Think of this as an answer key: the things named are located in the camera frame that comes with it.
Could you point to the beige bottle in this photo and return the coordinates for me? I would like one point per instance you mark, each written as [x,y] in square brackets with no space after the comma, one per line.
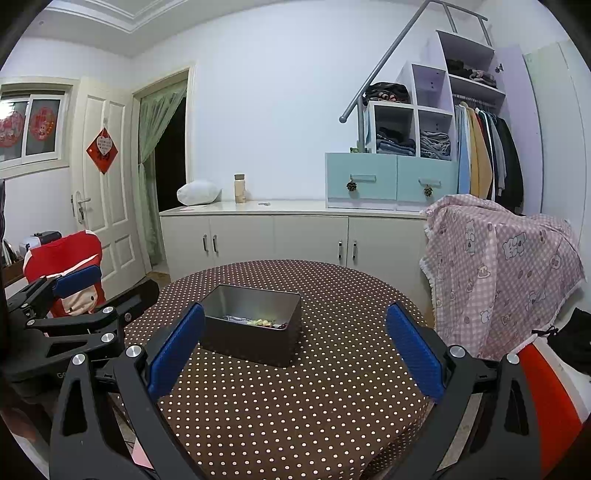
[239,189]

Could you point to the red diamond door decoration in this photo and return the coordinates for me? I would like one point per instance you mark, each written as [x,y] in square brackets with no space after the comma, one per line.
[102,151]

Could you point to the purple wardrobe door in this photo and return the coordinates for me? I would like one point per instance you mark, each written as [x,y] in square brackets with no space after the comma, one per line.
[517,115]

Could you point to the white wardrobe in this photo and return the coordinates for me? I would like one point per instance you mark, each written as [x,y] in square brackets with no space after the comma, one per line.
[558,138]

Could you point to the pink clothing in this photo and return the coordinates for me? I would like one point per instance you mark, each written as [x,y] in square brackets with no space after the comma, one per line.
[142,454]

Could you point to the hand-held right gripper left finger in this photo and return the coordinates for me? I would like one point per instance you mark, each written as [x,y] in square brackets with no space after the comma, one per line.
[178,350]

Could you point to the red and white bench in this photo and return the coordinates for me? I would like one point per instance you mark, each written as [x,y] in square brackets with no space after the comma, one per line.
[549,406]

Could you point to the grey metal tin box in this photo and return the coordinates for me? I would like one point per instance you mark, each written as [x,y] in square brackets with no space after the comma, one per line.
[258,346]

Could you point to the black folded clothes pile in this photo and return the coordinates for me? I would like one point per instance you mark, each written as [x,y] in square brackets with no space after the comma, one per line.
[468,74]

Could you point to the black and white device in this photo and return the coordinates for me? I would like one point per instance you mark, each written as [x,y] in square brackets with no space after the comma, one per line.
[41,240]

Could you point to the folded jeans pile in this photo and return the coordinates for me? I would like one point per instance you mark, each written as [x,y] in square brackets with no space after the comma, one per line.
[395,145]

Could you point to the pink printed blanket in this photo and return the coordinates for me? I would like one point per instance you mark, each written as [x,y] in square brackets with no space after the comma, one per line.
[498,277]

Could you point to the round polka dot table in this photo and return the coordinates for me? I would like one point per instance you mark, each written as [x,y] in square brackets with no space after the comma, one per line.
[300,406]

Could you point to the black bag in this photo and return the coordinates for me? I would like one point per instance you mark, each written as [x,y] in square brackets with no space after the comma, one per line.
[572,337]

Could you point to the light blue drawer unit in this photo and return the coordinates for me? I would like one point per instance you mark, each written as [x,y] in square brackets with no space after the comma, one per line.
[337,180]

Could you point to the dark folded clothes pile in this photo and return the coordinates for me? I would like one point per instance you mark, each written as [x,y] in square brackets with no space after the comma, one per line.
[385,93]

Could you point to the green curtain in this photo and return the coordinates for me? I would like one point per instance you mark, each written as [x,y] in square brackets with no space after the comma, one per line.
[150,138]

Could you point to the white stepped cubby shelf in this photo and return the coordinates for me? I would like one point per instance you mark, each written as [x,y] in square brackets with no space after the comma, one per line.
[429,83]

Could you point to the white panel door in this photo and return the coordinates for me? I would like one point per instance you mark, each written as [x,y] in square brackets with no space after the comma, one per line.
[115,207]

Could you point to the grey folded clothes pile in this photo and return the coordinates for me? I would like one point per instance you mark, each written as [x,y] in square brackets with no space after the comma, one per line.
[434,145]

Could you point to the grey metal handrail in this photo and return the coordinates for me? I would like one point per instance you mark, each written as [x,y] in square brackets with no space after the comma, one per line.
[392,50]

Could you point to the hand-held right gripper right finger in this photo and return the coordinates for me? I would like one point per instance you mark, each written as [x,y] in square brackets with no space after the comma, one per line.
[415,355]

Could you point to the red window decoration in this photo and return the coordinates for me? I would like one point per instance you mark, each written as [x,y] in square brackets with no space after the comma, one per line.
[10,129]
[42,123]

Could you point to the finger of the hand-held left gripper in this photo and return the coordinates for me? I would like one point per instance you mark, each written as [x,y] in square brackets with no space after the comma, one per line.
[76,280]
[134,304]

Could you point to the white framed window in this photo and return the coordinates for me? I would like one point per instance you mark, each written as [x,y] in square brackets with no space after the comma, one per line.
[67,129]

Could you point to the row of hanging clothes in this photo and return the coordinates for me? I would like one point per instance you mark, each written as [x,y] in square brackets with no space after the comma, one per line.
[480,157]

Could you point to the white low cabinet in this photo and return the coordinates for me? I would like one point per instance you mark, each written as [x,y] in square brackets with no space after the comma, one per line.
[300,235]

